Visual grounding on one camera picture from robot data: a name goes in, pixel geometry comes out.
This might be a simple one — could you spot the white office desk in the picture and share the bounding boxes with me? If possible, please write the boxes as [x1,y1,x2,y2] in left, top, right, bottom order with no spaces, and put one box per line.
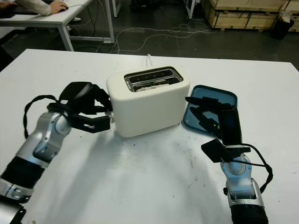
[0,0,115,52]

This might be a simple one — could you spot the white table leg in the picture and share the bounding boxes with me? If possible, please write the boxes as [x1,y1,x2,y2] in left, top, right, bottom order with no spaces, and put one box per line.
[185,0,196,19]

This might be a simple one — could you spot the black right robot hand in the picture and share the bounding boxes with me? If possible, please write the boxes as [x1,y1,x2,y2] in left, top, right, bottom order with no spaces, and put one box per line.
[185,96,243,145]

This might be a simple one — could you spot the wooden crate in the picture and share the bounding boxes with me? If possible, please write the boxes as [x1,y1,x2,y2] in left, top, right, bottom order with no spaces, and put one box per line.
[202,0,292,30]

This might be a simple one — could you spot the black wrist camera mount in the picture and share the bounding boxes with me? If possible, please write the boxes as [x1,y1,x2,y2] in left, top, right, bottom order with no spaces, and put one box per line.
[201,139,251,163]
[46,102,111,134]

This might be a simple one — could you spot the white cable on floor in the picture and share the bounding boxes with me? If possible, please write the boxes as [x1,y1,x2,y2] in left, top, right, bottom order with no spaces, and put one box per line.
[109,23,213,53]

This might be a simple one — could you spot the black keyboard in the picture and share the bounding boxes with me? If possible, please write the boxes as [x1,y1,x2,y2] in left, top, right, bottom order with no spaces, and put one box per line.
[0,6,40,19]

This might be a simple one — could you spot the blue plastic tray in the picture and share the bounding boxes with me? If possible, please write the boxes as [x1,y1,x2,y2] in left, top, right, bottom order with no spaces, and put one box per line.
[181,84,238,136]

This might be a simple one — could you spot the slice of white bread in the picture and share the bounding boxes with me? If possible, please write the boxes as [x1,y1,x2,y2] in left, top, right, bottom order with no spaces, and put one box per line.
[135,80,169,91]

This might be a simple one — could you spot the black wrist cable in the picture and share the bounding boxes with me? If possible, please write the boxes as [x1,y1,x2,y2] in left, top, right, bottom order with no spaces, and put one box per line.
[22,95,68,138]
[235,143,274,194]

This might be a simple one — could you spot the person in beige sleeve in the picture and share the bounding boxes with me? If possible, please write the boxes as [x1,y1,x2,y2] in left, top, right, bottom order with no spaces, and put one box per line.
[0,0,68,16]

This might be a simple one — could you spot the cream white two-slot toaster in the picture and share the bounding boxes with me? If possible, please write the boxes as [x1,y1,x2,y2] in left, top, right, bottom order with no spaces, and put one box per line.
[106,66,191,138]

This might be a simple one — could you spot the black trash bin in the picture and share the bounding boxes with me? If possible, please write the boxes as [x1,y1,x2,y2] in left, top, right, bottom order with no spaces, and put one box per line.
[271,10,295,40]

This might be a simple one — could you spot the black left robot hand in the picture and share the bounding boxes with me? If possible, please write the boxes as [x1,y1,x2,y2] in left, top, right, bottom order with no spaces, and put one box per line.
[58,81,113,116]

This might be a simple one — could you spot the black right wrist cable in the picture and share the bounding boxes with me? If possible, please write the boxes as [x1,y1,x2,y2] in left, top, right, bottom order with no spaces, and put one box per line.
[235,143,274,194]

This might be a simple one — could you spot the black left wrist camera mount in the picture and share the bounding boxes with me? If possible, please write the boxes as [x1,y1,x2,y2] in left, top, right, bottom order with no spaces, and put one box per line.
[46,102,111,134]

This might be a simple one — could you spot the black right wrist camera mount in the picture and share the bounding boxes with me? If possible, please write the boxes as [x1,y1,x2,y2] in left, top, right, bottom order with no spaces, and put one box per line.
[201,139,251,163]

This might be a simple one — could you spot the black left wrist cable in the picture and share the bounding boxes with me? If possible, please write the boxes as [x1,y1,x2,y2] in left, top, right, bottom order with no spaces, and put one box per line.
[22,95,68,138]

